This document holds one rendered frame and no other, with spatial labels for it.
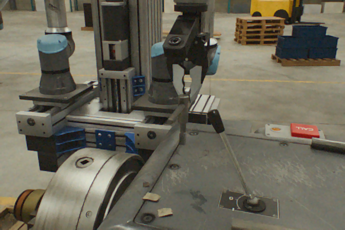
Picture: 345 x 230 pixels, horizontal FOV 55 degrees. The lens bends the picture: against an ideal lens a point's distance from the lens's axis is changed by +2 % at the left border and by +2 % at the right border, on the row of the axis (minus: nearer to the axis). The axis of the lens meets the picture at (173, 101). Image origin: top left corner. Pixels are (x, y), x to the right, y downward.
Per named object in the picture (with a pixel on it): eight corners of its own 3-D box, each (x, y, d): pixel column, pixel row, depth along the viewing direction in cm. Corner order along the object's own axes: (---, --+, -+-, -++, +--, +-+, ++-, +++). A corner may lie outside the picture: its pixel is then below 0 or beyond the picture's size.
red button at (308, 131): (315, 132, 81) (317, 125, 80) (319, 143, 76) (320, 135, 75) (289, 130, 83) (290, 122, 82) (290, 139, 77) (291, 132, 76)
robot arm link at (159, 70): (153, 71, 135) (153, 38, 131) (186, 72, 134) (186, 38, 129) (148, 78, 124) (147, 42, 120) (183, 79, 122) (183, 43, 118)
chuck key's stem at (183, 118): (186, 146, 72) (187, 97, 68) (176, 145, 73) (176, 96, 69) (188, 141, 74) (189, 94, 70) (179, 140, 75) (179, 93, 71)
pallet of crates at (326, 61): (322, 58, 773) (327, 23, 747) (340, 65, 697) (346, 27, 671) (270, 58, 769) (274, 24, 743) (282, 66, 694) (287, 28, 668)
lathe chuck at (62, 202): (141, 222, 95) (133, 128, 82) (84, 338, 68) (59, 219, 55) (113, 216, 98) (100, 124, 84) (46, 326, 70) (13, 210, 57)
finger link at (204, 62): (209, 82, 72) (209, 42, 69) (208, 84, 70) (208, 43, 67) (189, 81, 73) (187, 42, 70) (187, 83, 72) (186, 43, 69)
